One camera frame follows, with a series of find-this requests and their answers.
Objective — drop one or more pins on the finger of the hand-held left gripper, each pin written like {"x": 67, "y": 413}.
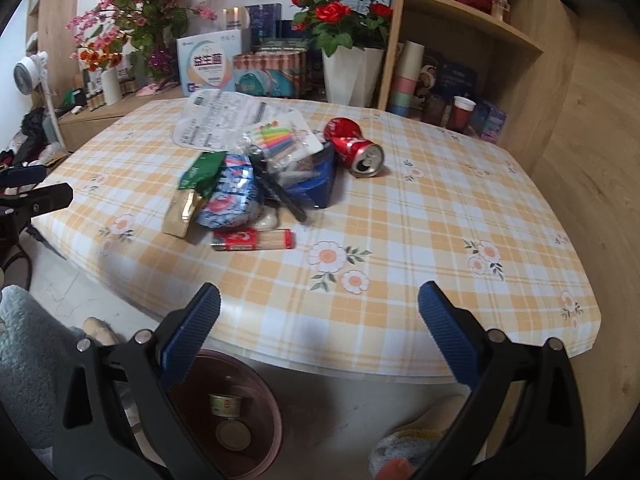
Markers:
{"x": 42, "y": 200}
{"x": 22, "y": 176}

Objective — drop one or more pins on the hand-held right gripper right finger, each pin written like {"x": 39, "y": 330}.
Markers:
{"x": 447, "y": 332}

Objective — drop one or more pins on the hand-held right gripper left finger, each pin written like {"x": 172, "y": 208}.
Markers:
{"x": 192, "y": 332}

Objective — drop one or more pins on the small tin can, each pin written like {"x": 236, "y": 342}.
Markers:
{"x": 230, "y": 405}

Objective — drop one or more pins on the brown trash bin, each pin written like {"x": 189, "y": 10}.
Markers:
{"x": 260, "y": 400}

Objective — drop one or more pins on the red label plastic tube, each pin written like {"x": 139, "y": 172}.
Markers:
{"x": 250, "y": 240}

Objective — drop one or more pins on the round metal lid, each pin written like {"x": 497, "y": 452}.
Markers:
{"x": 233, "y": 436}

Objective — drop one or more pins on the gold wrapper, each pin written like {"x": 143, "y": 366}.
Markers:
{"x": 177, "y": 217}

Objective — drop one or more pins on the blue and white snack packet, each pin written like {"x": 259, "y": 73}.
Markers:
{"x": 230, "y": 200}

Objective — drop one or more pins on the green snack packet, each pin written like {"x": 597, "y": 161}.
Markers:
{"x": 205, "y": 170}

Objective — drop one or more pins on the black plastic utensil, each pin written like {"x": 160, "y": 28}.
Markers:
{"x": 280, "y": 192}

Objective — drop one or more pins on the white printed tray film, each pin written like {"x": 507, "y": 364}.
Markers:
{"x": 210, "y": 117}

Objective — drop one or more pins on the blue coffee paper bag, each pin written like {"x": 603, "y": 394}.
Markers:
{"x": 320, "y": 185}

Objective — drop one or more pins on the crushed red soda can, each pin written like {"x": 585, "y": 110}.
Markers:
{"x": 350, "y": 147}

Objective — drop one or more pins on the clear bag of coloured markers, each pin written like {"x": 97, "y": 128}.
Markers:
{"x": 280, "y": 140}

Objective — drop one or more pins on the dark cloth pile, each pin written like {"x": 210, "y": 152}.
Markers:
{"x": 27, "y": 135}

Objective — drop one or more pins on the beige fluffy slipper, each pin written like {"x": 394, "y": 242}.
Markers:
{"x": 100, "y": 331}
{"x": 425, "y": 430}

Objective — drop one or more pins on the yellow checked flower tablecloth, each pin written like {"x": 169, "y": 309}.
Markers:
{"x": 400, "y": 240}

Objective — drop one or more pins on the white fan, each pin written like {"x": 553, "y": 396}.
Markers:
{"x": 27, "y": 70}

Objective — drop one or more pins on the row of small brown bottles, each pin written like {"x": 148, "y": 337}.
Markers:
{"x": 95, "y": 96}

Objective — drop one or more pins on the white ribbed vase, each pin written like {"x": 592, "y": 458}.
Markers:
{"x": 112, "y": 87}

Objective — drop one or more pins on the orange artificial flowers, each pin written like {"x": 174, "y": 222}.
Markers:
{"x": 95, "y": 58}

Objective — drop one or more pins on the pink cloth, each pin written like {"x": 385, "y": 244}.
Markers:
{"x": 150, "y": 91}

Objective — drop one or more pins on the person's grey fleece leg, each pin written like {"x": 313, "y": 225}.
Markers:
{"x": 25, "y": 360}

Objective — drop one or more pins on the purple artificial flowers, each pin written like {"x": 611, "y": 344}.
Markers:
{"x": 160, "y": 62}

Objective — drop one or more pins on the pink blossom artificial plant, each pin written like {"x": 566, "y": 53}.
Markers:
{"x": 145, "y": 15}

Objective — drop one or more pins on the white and blue printed box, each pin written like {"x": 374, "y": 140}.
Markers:
{"x": 210, "y": 65}

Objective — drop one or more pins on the purple box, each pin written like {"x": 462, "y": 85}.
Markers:
{"x": 490, "y": 121}

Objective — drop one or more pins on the red paper cup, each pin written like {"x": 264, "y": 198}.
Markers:
{"x": 462, "y": 112}

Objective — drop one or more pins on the dark blue shelf box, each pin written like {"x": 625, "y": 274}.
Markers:
{"x": 455, "y": 77}

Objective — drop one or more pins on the stack of coloured cups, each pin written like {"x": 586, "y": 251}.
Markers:
{"x": 407, "y": 80}

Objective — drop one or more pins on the silver box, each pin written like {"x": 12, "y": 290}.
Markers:
{"x": 235, "y": 17}

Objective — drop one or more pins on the white faceted vase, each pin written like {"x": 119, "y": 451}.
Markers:
{"x": 350, "y": 80}

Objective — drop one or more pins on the blue patterned box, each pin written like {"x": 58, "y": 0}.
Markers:
{"x": 262, "y": 20}

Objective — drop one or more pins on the wooden shelf unit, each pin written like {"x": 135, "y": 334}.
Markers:
{"x": 450, "y": 25}

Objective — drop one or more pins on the small clear bottle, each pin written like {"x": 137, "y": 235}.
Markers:
{"x": 500, "y": 7}

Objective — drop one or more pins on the red rose bouquet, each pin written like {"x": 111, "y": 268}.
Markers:
{"x": 340, "y": 12}

